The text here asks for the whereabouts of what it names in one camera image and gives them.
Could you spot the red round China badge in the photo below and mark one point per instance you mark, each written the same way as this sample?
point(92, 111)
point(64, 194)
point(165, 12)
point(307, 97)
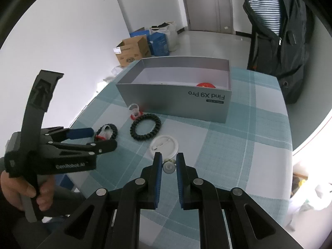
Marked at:
point(205, 85)

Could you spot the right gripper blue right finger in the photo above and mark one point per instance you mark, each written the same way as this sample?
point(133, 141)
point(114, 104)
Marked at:
point(228, 218)

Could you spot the grey Find X9 Pro box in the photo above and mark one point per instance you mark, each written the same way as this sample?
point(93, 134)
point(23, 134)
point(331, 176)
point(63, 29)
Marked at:
point(167, 85)

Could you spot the brown cardboard box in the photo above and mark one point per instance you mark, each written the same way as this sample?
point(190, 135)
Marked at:
point(132, 49)

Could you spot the teal checked tablecloth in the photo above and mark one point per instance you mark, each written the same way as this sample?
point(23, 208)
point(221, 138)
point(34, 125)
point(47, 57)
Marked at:
point(252, 150)

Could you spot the white plastic bag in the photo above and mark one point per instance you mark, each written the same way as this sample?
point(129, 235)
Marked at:
point(169, 29)

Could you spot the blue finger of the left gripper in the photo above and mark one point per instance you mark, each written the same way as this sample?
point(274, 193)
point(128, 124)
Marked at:
point(102, 147)
point(80, 133)

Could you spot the white round badge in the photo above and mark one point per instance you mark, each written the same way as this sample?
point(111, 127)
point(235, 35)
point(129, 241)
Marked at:
point(166, 145)

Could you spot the small white round pin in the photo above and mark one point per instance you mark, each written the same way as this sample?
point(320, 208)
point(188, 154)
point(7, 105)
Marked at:
point(169, 166)

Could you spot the black jacket striped lining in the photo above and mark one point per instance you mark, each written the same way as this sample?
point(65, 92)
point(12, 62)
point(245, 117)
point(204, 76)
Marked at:
point(284, 30)

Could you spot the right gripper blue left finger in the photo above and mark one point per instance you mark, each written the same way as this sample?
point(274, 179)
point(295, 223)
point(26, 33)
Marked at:
point(111, 219)

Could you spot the blue cardboard box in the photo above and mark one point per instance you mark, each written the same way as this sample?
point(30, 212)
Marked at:
point(139, 32)
point(158, 44)

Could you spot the grey door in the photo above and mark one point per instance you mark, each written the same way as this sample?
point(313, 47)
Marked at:
point(209, 15)

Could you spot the person's left hand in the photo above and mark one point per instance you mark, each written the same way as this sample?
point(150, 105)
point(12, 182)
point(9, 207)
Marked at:
point(14, 188)

